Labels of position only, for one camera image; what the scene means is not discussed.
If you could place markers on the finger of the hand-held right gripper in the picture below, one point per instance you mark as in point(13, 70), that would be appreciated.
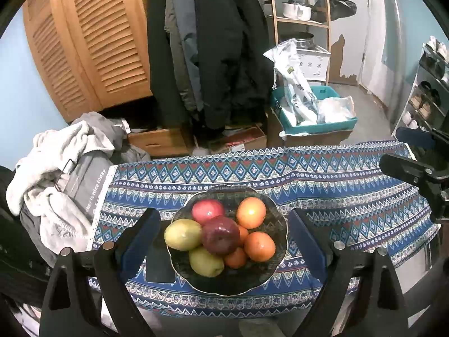
point(414, 137)
point(403, 166)

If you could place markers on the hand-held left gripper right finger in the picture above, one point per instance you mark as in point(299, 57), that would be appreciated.
point(310, 249)

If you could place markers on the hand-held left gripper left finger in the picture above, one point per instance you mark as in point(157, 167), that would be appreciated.
point(136, 249)

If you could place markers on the large orange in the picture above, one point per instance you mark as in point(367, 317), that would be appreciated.
point(251, 213)
point(260, 246)

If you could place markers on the small tangerine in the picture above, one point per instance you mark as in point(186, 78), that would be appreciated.
point(243, 235)
point(235, 259)

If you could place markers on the pink red apple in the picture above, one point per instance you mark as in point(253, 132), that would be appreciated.
point(205, 210)

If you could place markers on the dark red apple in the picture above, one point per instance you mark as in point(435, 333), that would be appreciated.
point(221, 235)

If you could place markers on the scalloped clear glass bowl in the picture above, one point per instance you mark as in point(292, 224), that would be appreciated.
point(217, 284)

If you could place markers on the metal shoe rack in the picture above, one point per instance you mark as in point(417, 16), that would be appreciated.
point(409, 94)

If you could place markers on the blue patterned tablecloth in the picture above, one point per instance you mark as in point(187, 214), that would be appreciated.
point(315, 182)

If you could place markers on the clear plastic bag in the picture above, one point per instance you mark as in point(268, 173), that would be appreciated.
point(335, 110)

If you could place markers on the teal plastic crate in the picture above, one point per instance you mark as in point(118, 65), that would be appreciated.
point(326, 128)

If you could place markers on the grey printed cloth bag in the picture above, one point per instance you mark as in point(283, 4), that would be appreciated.
point(84, 179)

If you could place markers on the brown cardboard box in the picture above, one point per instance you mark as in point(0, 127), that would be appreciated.
point(312, 139)

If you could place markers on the white door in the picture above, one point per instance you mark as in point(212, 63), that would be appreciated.
point(379, 42)

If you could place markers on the wooden crate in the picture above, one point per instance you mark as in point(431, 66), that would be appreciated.
point(158, 144)

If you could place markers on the white plastic basket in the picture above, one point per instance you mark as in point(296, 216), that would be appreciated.
point(314, 65)

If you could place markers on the grey hoodie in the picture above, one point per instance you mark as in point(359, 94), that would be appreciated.
point(101, 130)

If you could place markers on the pile of grey white clothes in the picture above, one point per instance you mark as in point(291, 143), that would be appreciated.
point(42, 168)

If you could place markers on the flat cardboard box red print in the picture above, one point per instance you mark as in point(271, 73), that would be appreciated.
point(242, 144)

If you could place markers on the white printed bag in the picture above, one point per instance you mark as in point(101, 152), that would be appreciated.
point(296, 87)

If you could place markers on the metal pot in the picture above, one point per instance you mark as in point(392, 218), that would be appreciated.
point(304, 41)

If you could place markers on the dark hanging bag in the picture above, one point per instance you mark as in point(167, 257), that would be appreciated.
point(338, 7)

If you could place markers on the wooden shelf rack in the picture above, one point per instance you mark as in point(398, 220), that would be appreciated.
point(301, 22)

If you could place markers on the white cooking pot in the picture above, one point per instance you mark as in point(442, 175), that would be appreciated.
point(296, 10)

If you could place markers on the black jacket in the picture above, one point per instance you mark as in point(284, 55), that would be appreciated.
point(161, 59)

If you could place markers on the long black coat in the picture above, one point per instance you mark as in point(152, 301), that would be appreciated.
point(228, 59)

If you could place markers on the grey jacket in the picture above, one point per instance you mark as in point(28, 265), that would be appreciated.
point(186, 52)

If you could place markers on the wooden louvered cabinet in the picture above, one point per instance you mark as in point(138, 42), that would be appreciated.
point(98, 42)

